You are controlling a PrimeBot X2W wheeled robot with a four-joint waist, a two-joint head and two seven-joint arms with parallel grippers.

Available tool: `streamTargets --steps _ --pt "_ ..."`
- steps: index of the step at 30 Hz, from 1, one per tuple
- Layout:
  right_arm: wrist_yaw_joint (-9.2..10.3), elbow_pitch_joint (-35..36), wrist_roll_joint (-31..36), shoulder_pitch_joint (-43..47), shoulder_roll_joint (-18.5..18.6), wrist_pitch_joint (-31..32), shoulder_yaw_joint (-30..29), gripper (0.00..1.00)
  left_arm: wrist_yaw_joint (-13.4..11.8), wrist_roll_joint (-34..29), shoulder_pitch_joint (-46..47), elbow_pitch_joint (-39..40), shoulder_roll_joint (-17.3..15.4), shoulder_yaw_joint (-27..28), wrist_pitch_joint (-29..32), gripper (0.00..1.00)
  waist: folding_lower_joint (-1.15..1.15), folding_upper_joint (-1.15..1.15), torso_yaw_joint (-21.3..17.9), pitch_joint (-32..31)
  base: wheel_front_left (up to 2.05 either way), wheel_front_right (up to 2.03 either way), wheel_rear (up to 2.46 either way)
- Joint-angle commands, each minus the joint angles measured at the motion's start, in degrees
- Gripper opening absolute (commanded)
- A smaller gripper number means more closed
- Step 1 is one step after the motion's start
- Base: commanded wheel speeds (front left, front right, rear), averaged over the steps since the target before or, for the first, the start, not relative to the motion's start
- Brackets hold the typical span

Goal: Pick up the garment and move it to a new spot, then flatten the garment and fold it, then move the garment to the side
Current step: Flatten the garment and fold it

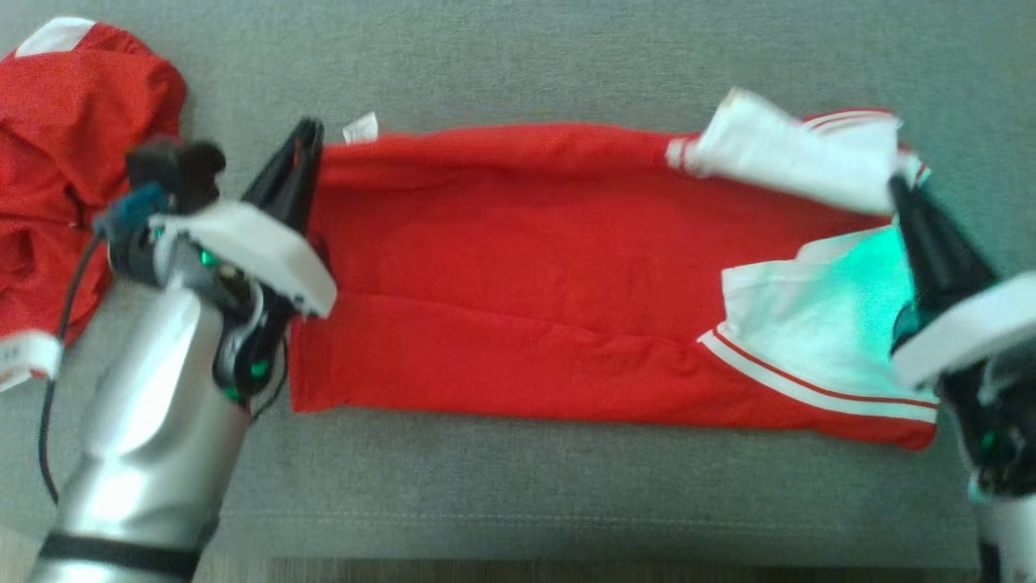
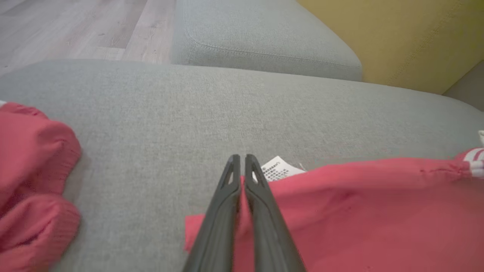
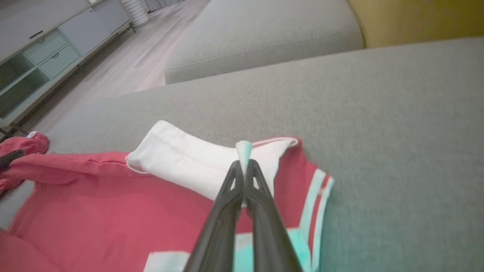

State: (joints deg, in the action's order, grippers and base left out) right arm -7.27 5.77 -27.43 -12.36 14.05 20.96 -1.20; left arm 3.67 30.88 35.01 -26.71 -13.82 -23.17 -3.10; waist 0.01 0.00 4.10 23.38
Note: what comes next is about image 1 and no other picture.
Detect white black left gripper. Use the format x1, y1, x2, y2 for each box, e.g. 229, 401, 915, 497
150, 120, 338, 319

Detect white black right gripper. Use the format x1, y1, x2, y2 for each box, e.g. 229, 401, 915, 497
889, 176, 1036, 389

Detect red shorts white band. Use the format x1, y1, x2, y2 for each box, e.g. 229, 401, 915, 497
0, 18, 189, 345

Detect red shirt white sleeves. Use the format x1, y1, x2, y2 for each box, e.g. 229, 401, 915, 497
287, 87, 940, 451

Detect grey sofa seat cushion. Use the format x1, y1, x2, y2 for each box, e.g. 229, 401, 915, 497
0, 0, 1036, 568

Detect black left cable teal plug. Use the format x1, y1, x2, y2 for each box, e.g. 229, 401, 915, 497
36, 185, 167, 503

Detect white left cable label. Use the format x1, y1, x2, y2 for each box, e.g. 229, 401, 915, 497
0, 330, 64, 391

